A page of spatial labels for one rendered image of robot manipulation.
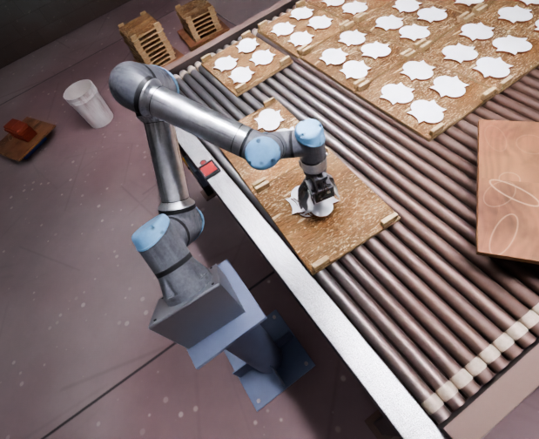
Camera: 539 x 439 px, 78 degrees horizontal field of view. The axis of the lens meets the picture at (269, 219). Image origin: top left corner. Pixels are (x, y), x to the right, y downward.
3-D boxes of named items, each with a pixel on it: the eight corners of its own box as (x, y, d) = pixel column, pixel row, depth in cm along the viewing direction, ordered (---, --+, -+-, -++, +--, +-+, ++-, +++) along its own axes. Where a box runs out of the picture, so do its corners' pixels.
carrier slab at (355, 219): (312, 276, 107) (312, 273, 105) (253, 194, 129) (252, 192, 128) (400, 219, 110) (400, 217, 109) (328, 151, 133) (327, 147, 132)
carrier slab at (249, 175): (253, 194, 129) (252, 192, 128) (212, 138, 152) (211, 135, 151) (327, 150, 133) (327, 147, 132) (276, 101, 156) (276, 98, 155)
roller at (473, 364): (478, 387, 86) (485, 385, 82) (180, 78, 193) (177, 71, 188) (492, 375, 86) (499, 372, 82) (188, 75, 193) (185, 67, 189)
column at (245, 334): (257, 411, 171) (187, 396, 100) (223, 348, 192) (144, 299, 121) (315, 365, 177) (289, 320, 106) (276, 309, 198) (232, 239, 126)
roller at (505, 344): (506, 363, 87) (513, 360, 83) (195, 70, 194) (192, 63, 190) (519, 351, 88) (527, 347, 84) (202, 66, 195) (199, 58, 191)
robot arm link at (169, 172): (156, 254, 104) (110, 64, 87) (178, 237, 117) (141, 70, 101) (192, 253, 101) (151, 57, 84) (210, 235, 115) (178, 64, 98)
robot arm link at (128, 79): (90, 47, 75) (286, 138, 73) (120, 54, 86) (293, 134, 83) (82, 97, 80) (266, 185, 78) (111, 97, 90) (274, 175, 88)
